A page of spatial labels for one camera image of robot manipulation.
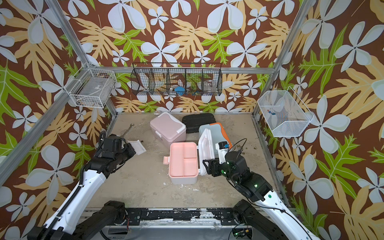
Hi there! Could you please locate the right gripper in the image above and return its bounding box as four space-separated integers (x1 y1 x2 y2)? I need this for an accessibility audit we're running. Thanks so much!
202 157 241 186

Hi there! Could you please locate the white first aid kit box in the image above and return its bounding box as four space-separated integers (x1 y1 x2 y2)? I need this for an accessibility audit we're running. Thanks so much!
163 129 215 185

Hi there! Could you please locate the pink tray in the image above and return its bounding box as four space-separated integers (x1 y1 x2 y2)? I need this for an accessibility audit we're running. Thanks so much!
164 142 199 180

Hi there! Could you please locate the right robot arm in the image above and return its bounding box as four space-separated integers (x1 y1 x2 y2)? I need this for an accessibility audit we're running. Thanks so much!
200 151 318 240

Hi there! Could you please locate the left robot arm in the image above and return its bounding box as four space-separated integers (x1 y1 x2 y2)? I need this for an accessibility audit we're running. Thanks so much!
27 135 136 240

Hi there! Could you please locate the blue orange first aid kit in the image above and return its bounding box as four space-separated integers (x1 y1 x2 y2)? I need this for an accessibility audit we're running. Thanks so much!
199 123 233 148

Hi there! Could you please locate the pink first aid kit box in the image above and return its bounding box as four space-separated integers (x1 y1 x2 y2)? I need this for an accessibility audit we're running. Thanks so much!
150 113 187 149

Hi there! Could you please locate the large steel wrench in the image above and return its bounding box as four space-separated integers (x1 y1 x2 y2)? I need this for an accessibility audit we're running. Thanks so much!
121 124 135 138

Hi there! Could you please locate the black plastic case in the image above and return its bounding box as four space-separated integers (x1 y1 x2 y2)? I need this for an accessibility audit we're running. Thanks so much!
182 113 216 134

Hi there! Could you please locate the blue object in basket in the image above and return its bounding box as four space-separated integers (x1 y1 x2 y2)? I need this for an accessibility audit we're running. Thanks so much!
175 87 186 96

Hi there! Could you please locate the white mesh basket right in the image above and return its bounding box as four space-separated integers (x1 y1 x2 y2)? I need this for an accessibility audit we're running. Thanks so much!
258 88 315 138

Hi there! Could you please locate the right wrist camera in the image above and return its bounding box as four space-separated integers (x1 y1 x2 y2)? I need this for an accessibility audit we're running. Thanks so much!
215 141 230 164

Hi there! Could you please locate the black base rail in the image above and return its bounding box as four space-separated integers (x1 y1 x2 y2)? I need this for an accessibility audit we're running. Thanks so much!
100 206 261 226

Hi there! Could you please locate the white wire basket left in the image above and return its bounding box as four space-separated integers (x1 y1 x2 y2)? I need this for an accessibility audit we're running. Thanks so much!
67 68 117 109

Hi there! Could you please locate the black wire basket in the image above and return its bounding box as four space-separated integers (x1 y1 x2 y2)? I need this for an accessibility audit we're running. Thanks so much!
130 63 223 96

